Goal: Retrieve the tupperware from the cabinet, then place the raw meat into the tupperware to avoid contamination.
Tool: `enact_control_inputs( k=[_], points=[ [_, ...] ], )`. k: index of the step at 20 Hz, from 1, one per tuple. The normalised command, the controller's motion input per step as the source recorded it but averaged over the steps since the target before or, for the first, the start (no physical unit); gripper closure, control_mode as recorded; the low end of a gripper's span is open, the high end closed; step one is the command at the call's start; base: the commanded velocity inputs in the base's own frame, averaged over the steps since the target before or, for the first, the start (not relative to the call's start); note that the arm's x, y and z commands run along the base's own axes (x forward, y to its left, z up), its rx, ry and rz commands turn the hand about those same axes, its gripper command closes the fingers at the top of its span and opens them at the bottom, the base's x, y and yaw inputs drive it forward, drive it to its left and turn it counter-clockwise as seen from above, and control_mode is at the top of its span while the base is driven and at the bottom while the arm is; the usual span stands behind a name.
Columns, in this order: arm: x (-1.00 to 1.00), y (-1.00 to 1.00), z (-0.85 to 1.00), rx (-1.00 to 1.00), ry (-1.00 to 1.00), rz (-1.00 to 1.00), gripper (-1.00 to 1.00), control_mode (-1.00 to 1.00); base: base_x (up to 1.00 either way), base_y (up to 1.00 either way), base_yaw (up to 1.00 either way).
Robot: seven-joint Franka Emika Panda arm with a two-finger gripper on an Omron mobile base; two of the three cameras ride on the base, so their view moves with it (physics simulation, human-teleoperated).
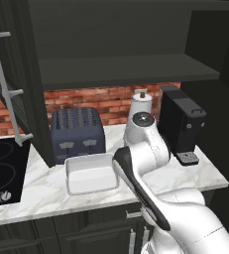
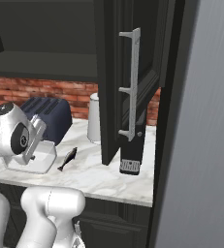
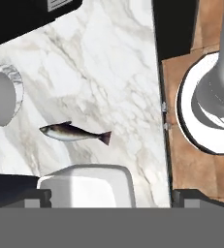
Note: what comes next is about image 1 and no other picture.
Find black hob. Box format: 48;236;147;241
0;136;32;208

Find grey drawer handle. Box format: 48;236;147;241
125;209;144;219

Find black coffee machine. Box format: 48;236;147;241
158;84;208;167

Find white paper towel roll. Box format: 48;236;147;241
131;92;154;116

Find dark blue toaster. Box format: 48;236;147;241
50;106;107;166

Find dark wall cabinet door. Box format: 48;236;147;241
0;0;57;169

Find pale wall socket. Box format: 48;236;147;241
134;87;150;95

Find dark tall cabinet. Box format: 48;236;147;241
179;0;229;234

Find dark base cabinet run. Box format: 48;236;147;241
0;189;217;254

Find white rectangular tupperware container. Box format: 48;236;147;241
63;152;121;196

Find dark open wall cabinet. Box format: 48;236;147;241
27;0;229;91

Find grey base cabinet door handle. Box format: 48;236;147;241
142;225;151;253
128;227;136;254

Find silver hob knob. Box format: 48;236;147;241
0;190;13;202

